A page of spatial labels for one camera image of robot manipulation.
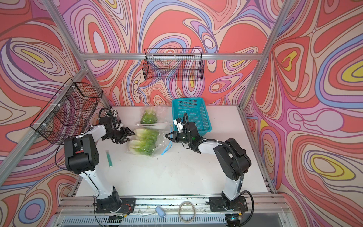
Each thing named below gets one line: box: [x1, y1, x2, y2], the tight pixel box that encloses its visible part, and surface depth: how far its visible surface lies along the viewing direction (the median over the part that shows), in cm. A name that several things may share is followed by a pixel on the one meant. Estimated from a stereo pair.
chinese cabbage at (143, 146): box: [128, 137, 157, 157], surface depth 88 cm
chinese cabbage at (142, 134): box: [134, 128, 159, 140], surface depth 95 cm
